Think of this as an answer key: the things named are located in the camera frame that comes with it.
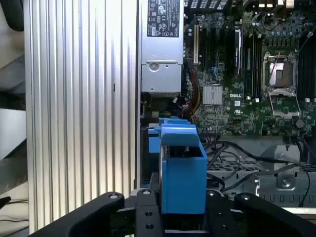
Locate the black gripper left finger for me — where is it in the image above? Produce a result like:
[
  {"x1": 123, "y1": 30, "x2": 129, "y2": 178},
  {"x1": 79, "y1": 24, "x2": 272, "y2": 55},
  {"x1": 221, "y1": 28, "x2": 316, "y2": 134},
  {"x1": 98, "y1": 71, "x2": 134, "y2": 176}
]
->
[{"x1": 29, "y1": 188, "x2": 165, "y2": 237}]

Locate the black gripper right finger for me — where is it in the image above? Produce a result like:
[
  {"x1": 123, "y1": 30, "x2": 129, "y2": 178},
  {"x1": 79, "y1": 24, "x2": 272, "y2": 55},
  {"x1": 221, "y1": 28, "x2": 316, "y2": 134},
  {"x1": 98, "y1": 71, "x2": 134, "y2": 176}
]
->
[{"x1": 205, "y1": 189, "x2": 316, "y2": 237}]

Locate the hard disk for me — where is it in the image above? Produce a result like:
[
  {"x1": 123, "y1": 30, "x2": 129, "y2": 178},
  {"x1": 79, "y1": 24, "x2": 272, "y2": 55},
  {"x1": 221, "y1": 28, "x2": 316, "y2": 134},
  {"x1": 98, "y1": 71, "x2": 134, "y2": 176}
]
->
[{"x1": 154, "y1": 124, "x2": 208, "y2": 215}]

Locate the black disk wire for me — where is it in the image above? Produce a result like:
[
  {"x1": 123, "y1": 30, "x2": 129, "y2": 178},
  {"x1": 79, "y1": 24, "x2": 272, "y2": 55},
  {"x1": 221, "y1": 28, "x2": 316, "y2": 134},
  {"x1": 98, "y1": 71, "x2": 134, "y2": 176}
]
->
[{"x1": 214, "y1": 140, "x2": 309, "y2": 166}]

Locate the metal disk bay cage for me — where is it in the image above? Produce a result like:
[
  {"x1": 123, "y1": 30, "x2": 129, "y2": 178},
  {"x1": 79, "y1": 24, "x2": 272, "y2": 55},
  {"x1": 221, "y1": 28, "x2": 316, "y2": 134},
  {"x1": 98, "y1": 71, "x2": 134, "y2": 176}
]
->
[{"x1": 206, "y1": 144, "x2": 316, "y2": 208}]

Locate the black RAM slot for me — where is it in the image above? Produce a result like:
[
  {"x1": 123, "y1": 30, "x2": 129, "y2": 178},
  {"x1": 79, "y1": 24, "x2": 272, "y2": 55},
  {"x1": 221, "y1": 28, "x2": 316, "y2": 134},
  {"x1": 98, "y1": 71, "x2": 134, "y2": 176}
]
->
[
  {"x1": 297, "y1": 37, "x2": 309, "y2": 102},
  {"x1": 244, "y1": 33, "x2": 251, "y2": 99},
  {"x1": 308, "y1": 32, "x2": 316, "y2": 102},
  {"x1": 253, "y1": 33, "x2": 263, "y2": 102}
]

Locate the white expansion slot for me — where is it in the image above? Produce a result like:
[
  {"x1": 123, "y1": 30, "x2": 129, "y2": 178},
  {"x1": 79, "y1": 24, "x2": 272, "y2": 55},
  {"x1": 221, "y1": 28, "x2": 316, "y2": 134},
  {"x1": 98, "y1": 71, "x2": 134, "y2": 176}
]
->
[{"x1": 193, "y1": 24, "x2": 199, "y2": 65}]

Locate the black PC case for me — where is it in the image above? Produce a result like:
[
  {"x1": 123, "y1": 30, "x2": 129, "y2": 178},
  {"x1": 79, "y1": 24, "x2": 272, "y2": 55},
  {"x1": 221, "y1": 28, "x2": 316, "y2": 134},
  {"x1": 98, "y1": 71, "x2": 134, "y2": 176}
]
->
[{"x1": 134, "y1": 0, "x2": 316, "y2": 215}]

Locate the green motherboard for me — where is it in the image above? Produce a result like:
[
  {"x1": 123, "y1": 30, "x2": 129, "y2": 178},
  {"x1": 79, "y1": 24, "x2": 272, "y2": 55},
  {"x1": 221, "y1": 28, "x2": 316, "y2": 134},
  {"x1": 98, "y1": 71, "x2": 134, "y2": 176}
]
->
[{"x1": 184, "y1": 0, "x2": 316, "y2": 138}]

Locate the silver chipset heatsink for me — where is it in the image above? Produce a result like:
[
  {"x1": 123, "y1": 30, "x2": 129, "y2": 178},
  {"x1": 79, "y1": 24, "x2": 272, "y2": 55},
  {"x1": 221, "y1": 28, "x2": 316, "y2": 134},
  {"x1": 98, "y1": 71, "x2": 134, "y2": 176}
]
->
[{"x1": 202, "y1": 85, "x2": 224, "y2": 105}]

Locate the metal socket cover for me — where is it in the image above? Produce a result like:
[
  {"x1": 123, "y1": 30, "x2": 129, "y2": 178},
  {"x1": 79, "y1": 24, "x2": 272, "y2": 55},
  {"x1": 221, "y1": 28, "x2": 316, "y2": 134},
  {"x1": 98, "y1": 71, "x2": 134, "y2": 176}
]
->
[{"x1": 268, "y1": 88, "x2": 301, "y2": 119}]

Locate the CPU socket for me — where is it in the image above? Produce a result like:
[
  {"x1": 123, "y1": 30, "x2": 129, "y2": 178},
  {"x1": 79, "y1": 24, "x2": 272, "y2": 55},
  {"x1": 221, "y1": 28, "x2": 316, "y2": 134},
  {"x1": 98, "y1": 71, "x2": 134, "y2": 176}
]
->
[{"x1": 262, "y1": 50, "x2": 298, "y2": 90}]

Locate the thin metal locking lever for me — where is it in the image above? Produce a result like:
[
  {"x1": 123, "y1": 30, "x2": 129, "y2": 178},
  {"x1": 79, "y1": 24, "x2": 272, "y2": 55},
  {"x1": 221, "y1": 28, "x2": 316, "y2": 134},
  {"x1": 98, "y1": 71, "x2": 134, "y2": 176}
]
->
[
  {"x1": 297, "y1": 31, "x2": 316, "y2": 52},
  {"x1": 268, "y1": 53, "x2": 281, "y2": 77}
]

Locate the silver power supply unit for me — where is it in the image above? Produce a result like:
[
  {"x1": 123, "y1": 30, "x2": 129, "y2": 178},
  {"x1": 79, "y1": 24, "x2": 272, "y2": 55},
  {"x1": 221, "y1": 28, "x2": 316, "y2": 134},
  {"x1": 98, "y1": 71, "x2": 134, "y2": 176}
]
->
[{"x1": 140, "y1": 0, "x2": 185, "y2": 94}]

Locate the coloured power wire bundle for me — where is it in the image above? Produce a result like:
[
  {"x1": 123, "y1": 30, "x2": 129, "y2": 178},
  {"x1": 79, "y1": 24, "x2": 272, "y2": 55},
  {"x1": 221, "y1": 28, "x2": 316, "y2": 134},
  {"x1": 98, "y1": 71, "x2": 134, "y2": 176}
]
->
[{"x1": 182, "y1": 66, "x2": 199, "y2": 123}]

